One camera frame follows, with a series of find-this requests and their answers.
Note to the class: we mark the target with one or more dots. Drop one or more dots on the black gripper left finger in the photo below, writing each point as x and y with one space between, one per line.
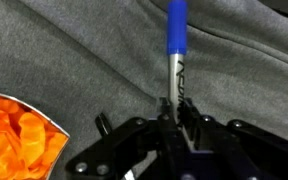
114 154

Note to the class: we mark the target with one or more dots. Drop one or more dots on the tray of orange items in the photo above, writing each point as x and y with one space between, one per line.
30 142

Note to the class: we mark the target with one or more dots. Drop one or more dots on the blue capped silver marker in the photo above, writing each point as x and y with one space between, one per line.
176 51

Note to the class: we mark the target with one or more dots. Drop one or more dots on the grey table cloth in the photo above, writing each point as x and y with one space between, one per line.
76 59

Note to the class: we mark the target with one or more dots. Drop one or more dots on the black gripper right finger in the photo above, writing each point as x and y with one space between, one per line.
246 151

